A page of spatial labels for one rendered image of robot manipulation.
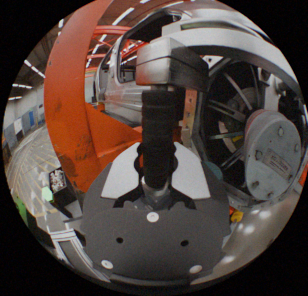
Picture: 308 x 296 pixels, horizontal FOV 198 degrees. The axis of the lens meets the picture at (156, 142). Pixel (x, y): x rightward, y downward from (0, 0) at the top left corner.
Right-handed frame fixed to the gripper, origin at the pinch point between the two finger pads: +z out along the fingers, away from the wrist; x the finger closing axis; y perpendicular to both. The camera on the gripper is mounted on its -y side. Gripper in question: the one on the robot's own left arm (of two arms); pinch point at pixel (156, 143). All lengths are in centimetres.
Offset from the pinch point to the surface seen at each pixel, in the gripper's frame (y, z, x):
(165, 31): -15.6, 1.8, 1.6
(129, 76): -50, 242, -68
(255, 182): 3.0, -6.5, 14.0
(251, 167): 1.2, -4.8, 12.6
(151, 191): 6.9, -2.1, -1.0
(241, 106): -4.0, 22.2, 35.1
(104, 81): -43, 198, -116
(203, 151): 13.7, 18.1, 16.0
